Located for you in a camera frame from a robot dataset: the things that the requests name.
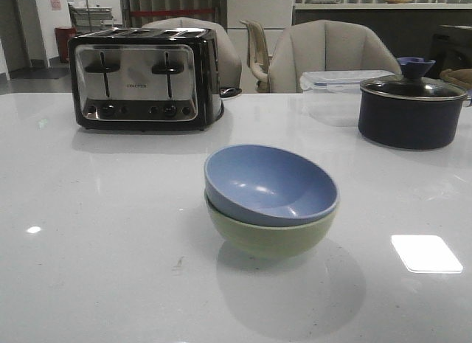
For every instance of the green bowl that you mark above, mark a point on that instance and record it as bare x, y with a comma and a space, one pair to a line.
270, 242

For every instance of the beige armchair left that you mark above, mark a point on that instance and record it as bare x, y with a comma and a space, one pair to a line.
229, 62

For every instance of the clear plastic food container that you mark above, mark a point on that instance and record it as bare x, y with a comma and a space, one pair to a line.
334, 97

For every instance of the red trash bin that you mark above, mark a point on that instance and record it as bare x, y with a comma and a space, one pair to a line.
63, 35

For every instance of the white cabinet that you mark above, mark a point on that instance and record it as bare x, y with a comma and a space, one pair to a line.
273, 15

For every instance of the dark blue cooking pot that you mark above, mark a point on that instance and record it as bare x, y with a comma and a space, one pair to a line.
409, 124

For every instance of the blue bowl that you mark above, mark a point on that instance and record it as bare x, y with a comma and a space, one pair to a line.
267, 186

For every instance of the cream office chair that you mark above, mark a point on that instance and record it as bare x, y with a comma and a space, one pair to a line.
257, 59

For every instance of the metal cart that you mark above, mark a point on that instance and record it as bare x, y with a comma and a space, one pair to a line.
90, 19

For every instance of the glass pot lid blue knob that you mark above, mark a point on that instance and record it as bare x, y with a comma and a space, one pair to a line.
412, 83

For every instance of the brown woven basket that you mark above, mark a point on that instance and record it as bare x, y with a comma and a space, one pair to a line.
460, 77

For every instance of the beige armchair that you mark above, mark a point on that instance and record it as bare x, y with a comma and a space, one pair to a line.
229, 62
326, 45

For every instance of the black and chrome toaster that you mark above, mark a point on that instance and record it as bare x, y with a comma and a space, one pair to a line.
146, 79

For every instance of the beige armchair right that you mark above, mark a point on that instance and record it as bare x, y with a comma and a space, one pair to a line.
326, 45

